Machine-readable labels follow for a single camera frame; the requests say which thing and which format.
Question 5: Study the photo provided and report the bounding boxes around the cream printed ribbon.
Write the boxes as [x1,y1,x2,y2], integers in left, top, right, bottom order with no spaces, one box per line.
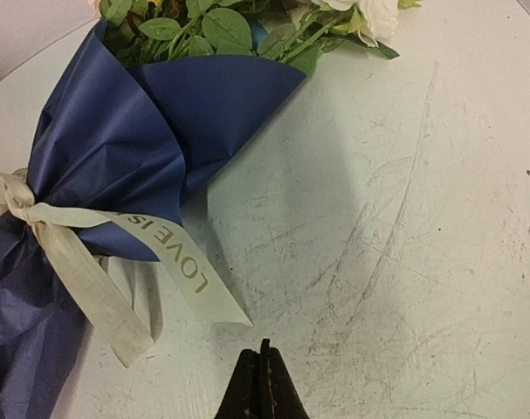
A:
[0,169,251,367]

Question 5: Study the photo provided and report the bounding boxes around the bouquet of roses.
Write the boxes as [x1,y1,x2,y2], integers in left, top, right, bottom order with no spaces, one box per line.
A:
[90,0,421,75]

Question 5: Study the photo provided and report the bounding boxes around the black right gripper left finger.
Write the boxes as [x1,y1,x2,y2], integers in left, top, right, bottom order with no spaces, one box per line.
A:
[215,349,261,419]

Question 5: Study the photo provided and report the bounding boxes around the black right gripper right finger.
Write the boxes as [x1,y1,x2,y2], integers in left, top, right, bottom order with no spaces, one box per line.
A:
[259,339,310,419]

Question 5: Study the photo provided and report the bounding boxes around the blue wrapping paper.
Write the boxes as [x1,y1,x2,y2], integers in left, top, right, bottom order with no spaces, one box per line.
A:
[0,21,305,418]

